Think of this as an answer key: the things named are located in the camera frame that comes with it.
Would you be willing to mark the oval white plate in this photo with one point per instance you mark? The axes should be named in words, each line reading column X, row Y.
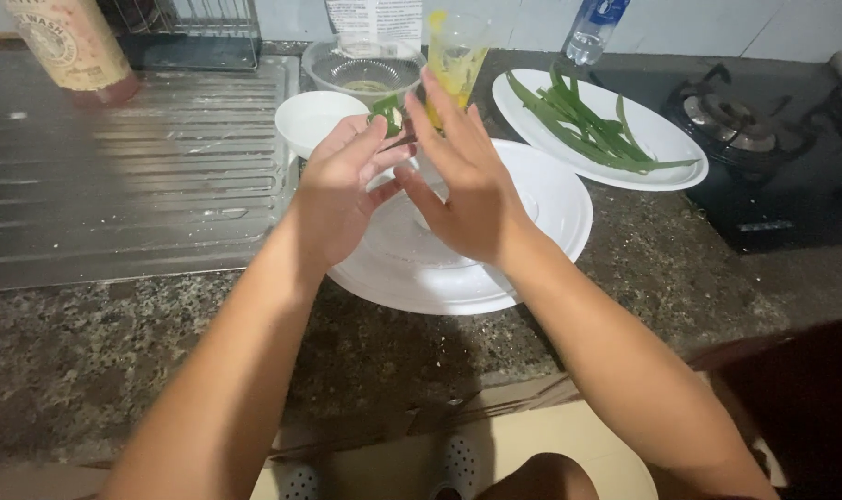
column 660, row 142

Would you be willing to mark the person's left hand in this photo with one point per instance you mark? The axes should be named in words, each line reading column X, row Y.
column 330, row 194

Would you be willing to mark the person's white clog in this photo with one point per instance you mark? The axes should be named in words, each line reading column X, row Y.
column 299, row 483
column 457, row 465

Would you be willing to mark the dark knife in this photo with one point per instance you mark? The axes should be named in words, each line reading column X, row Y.
column 400, row 143

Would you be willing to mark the beige dish soap bottle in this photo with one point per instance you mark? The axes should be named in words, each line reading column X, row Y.
column 73, row 45

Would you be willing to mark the steel sink drainboard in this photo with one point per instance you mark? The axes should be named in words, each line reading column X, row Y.
column 129, row 173

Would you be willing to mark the white printed packet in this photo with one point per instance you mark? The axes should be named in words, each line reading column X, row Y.
column 376, row 21

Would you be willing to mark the green aloe leaf piece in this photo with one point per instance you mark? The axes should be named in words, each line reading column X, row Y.
column 391, row 114

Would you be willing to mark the large round white plate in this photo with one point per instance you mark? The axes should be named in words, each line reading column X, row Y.
column 532, row 229

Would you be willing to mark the person's knee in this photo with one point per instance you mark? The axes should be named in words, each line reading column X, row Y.
column 539, row 479

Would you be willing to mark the clear glass bowl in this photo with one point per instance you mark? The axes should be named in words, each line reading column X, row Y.
column 365, row 69

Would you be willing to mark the small white bowl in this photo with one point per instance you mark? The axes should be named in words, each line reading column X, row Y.
column 313, row 118

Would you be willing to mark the person's white right clog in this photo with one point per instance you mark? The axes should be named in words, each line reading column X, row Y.
column 457, row 465

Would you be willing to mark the person's right hand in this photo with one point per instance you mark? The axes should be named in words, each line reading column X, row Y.
column 473, row 201

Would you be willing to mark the dark brown cabinet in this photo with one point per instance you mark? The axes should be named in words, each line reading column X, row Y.
column 809, row 410

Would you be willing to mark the heap of green aloe peels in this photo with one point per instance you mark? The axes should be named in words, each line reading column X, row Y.
column 580, row 125

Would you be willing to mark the person's white left clog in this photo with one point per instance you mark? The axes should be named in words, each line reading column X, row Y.
column 299, row 483

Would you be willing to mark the clear plastic water bottle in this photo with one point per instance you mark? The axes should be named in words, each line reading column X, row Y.
column 593, row 31

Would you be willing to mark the clear cup with yellow liquid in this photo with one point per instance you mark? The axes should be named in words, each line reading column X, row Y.
column 457, row 62

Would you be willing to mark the black gas stove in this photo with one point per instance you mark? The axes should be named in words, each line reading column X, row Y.
column 775, row 180

